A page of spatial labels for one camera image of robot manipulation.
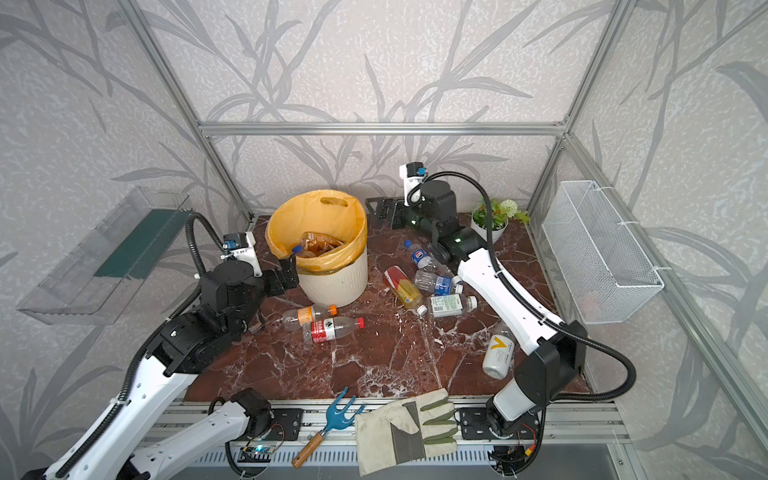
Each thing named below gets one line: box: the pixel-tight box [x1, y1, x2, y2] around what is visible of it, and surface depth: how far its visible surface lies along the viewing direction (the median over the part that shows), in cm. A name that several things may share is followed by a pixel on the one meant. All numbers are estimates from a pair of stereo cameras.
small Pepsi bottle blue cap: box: [403, 240, 438, 271], surface depth 104 cm
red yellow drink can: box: [384, 265, 425, 310], surface depth 95 cm
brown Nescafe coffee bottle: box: [300, 231, 347, 258], surface depth 95 cm
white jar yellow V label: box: [482, 334, 515, 380], surface depth 81 cm
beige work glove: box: [355, 388, 459, 476], surface depth 74 cm
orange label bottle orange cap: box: [282, 304, 338, 332], surface depth 91 cm
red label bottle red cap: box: [302, 316, 366, 345], surface depth 86 cm
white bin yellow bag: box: [265, 189, 368, 308], surface depth 88 cm
